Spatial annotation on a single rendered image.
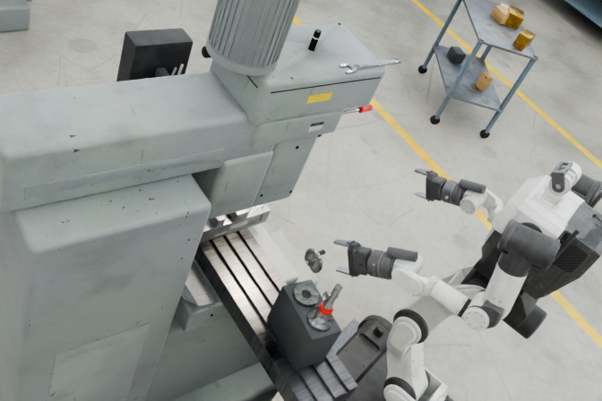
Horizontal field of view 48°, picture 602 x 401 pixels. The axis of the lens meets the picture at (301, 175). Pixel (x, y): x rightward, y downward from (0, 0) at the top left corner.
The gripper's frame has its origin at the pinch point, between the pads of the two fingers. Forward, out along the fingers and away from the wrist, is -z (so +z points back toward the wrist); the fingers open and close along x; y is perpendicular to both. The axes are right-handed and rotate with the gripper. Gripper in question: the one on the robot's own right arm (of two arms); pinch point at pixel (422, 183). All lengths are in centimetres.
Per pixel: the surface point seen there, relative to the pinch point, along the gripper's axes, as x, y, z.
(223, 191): 34, 87, -15
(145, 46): 75, 86, -42
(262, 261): -17, 58, -34
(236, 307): -20, 81, -27
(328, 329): -16, 74, 11
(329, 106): 54, 57, 3
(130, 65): 70, 89, -47
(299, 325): -15, 79, 3
